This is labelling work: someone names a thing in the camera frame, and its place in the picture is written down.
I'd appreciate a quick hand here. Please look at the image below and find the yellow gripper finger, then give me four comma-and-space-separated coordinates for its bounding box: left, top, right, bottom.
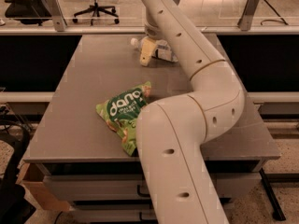
139, 37, 157, 66

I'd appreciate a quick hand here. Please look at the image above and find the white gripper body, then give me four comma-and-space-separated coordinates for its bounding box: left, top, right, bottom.
145, 20, 163, 40

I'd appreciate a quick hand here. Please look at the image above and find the clear blue plastic water bottle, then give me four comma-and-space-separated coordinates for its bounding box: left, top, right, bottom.
131, 37, 178, 63

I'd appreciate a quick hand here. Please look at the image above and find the green chips bag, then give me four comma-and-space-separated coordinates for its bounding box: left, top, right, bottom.
95, 81, 151, 156

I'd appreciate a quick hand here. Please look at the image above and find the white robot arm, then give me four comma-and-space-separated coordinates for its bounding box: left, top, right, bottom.
136, 0, 245, 224

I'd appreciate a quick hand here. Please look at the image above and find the black office chair left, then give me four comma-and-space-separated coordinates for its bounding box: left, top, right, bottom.
5, 0, 51, 25

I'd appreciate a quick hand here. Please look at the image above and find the grey lower drawer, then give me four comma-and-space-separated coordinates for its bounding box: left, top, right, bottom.
72, 201, 229, 224

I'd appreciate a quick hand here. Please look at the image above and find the cardboard box under table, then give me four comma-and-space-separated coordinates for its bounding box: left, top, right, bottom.
17, 163, 70, 212

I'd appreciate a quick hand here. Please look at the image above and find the black chair foreground left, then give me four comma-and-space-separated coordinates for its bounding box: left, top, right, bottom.
0, 119, 36, 224

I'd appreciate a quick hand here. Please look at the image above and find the black table leg bar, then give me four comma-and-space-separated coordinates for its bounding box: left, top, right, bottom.
259, 169, 286, 221

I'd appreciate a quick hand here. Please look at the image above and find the right metal glass bracket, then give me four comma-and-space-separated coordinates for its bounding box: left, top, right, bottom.
237, 0, 260, 31

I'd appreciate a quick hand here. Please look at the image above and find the metal glass bracket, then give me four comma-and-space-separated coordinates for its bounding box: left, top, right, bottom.
237, 0, 260, 31
46, 0, 66, 32

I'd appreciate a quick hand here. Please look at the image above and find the left metal glass bracket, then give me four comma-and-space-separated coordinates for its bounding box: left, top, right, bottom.
46, 0, 66, 32

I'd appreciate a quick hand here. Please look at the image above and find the black floor cable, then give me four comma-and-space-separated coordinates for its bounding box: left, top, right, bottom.
260, 0, 289, 27

